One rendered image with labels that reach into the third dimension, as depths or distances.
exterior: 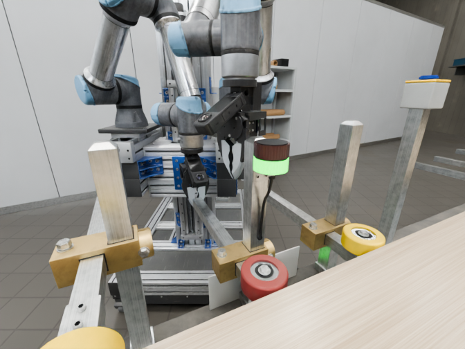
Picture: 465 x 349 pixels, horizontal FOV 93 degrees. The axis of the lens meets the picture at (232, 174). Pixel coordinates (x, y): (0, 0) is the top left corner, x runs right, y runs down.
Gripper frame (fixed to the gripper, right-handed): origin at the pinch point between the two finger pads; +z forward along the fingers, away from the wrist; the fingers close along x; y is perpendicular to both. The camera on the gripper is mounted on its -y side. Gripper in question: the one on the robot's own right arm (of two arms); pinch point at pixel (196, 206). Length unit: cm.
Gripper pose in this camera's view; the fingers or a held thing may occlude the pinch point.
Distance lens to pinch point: 77.4
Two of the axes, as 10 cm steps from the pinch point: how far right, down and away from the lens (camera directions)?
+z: 0.0, 9.4, 3.4
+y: -4.2, -3.1, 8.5
